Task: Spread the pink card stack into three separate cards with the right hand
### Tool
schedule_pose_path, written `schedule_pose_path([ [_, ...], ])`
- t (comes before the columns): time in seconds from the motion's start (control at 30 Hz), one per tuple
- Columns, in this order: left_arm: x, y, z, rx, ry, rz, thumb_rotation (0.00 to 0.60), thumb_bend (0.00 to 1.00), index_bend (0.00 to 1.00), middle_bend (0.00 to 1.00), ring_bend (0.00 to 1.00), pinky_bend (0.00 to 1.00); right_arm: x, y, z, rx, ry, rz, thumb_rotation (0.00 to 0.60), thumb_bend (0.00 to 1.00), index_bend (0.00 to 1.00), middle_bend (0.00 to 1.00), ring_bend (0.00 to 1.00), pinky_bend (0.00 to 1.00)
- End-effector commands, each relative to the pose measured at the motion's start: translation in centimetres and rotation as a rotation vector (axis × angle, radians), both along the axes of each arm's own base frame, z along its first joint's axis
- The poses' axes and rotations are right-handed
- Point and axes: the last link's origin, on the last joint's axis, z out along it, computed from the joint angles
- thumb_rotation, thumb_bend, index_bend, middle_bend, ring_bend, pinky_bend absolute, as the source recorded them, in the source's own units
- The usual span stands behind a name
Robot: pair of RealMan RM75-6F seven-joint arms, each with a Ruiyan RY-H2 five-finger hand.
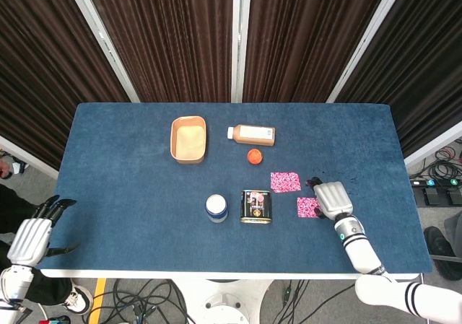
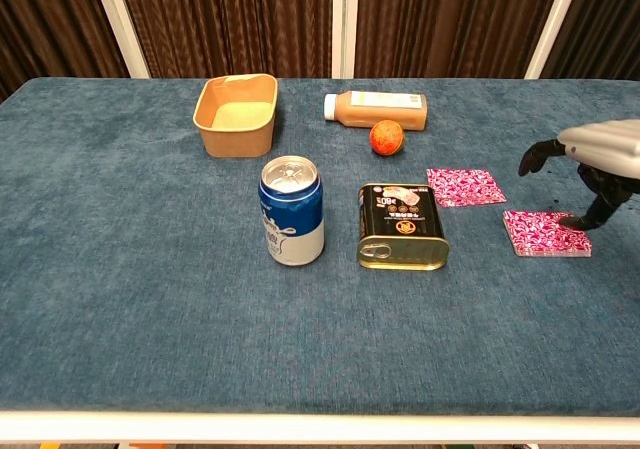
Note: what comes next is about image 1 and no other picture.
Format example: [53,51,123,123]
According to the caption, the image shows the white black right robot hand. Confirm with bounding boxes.
[305,176,354,221]

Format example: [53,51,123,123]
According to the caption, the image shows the orange red ball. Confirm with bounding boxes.
[247,148,264,166]

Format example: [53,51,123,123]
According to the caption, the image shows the white partition frame rail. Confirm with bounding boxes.
[403,121,462,169]
[0,135,61,180]

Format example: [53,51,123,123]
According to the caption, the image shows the bystander black trousers leg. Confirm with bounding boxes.
[0,183,73,306]

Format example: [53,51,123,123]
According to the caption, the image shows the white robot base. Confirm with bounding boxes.
[173,279,276,324]

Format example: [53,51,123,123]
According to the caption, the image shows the blue felt table cover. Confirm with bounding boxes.
[38,102,434,274]

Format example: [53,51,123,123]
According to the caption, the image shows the white partition frame post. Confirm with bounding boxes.
[62,0,141,103]
[230,0,253,103]
[326,0,411,104]

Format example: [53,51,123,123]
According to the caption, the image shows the black gold luncheon meat tin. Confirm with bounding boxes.
[240,189,273,225]

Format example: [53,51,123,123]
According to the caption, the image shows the black shoe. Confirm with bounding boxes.
[424,226,462,281]

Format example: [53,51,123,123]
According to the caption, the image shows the white black sneaker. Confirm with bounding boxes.
[60,284,95,316]

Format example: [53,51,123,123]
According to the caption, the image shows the dark brown pleated curtain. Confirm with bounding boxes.
[82,0,239,103]
[0,0,131,170]
[243,0,393,103]
[335,0,462,159]

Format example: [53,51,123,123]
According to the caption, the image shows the pink patterned square pad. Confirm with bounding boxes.
[270,171,302,194]
[297,196,322,219]

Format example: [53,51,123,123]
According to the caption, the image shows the kraft paper food box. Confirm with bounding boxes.
[170,115,209,165]

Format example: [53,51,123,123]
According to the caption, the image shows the white blue-banded jar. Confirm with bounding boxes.
[205,193,229,224]

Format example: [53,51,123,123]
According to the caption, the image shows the brown juice bottle white cap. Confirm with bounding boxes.
[227,124,276,146]

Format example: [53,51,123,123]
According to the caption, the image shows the black foot pedal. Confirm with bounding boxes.
[445,178,462,206]
[420,178,446,206]

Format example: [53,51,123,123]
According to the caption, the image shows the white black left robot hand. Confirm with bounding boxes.
[6,194,82,267]

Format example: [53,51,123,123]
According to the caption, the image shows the black cable bundle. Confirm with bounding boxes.
[410,146,462,181]
[112,279,204,324]
[269,279,358,324]

